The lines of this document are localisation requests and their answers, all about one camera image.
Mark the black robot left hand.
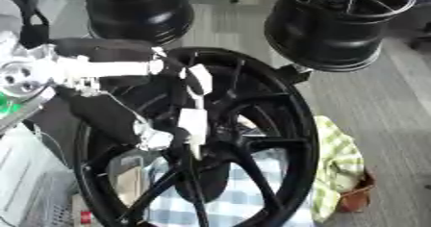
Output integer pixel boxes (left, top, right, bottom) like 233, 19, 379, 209
50, 37, 197, 152

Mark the black wheel rim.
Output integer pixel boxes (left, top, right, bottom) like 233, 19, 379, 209
263, 0, 421, 73
65, 0, 197, 46

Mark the white pin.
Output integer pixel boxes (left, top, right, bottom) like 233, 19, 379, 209
185, 63, 216, 111
176, 108, 211, 161

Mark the black wheel support block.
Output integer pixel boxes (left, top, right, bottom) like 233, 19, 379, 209
274, 63, 314, 85

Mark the black spoked wheel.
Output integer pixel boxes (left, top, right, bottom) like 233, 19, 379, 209
72, 46, 322, 227

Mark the white plastic crate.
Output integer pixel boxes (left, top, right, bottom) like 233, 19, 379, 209
0, 123, 81, 227

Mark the brown cardboard box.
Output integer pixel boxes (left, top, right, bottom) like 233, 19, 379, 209
335, 168, 377, 214

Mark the black bag strap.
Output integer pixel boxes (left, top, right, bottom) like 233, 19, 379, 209
0, 0, 54, 50

